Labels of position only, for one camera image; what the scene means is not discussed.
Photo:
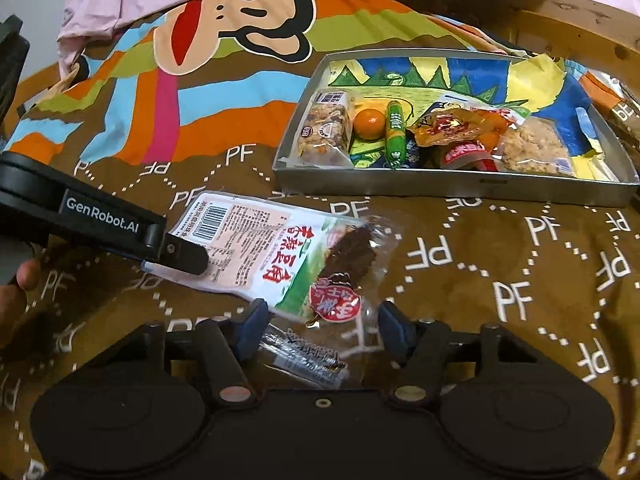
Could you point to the rice cracker clear packet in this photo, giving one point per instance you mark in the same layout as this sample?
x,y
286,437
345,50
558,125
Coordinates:
x,y
535,147

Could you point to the wooden bed rail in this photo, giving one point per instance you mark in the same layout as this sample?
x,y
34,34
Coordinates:
x,y
591,33

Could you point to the mixed nut bar packet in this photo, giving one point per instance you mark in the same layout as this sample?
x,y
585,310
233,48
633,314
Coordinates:
x,y
326,133

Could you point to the yellow snack bar packet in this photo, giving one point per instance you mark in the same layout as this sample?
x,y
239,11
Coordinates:
x,y
364,154

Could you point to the grey metal tray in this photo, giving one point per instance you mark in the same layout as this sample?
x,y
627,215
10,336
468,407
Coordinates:
x,y
427,179

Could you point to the person left hand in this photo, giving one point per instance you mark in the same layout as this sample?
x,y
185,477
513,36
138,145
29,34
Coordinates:
x,y
13,298

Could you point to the green sausage stick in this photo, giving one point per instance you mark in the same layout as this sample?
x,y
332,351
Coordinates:
x,y
395,135

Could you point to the white spicy bean packet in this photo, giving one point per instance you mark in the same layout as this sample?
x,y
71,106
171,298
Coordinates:
x,y
248,254

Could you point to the dark jerky clear packet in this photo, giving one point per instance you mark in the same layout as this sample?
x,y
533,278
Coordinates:
x,y
324,328

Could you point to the orange chicken snack packet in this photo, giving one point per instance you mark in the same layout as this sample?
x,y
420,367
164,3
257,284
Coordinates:
x,y
479,153

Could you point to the blue calcium stick packet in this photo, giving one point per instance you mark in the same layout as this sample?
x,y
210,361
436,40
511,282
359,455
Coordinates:
x,y
415,152

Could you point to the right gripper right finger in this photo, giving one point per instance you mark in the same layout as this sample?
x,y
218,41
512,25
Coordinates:
x,y
421,350

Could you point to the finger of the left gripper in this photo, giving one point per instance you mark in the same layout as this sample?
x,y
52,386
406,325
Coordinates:
x,y
181,255

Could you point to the orange mandarin fruit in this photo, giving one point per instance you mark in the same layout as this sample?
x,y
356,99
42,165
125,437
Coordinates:
x,y
369,124

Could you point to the dinosaur print cloth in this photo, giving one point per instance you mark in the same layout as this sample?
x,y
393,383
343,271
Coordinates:
x,y
538,86

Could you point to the gold foil snack packet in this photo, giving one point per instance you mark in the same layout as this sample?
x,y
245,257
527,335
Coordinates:
x,y
456,124

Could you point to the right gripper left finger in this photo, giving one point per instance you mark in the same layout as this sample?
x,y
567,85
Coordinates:
x,y
222,348

